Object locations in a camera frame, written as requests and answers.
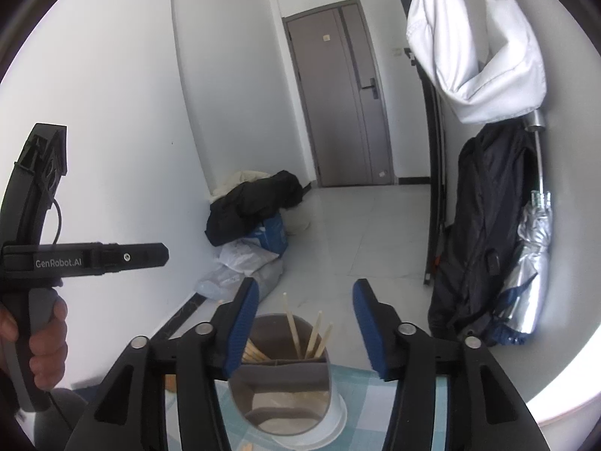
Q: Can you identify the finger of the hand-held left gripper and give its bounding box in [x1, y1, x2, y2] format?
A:
[102, 243, 170, 271]

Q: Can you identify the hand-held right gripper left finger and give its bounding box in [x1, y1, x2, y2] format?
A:
[63, 278, 260, 451]

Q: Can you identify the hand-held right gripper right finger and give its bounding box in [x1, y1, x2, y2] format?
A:
[352, 278, 550, 451]

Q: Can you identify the light wooden chopstick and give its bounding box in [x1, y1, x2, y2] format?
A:
[305, 310, 324, 360]
[314, 322, 335, 358]
[282, 292, 302, 360]

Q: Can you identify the white grey utensil holder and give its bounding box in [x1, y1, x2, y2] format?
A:
[228, 314, 349, 449]

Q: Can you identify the person's left hand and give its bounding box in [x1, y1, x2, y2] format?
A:
[0, 298, 69, 388]

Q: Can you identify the clear plastic bag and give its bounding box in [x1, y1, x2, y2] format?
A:
[195, 258, 286, 301]

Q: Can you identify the teal checked tablecloth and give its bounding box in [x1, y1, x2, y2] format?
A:
[164, 366, 449, 451]

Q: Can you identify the black jacket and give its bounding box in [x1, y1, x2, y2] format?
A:
[205, 170, 306, 247]

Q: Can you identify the person's grey clothing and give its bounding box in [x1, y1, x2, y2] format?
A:
[47, 390, 90, 437]

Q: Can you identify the black backpack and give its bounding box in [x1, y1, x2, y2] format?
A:
[428, 122, 538, 339]

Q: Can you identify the silver blue folded umbrella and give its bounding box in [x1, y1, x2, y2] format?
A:
[488, 108, 555, 346]

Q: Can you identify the grey door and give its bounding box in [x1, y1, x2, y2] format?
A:
[282, 0, 394, 188]

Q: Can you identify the white hanging cloth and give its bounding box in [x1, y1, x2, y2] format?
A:
[406, 0, 549, 125]

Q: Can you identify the black cable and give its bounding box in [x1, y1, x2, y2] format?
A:
[46, 196, 64, 246]

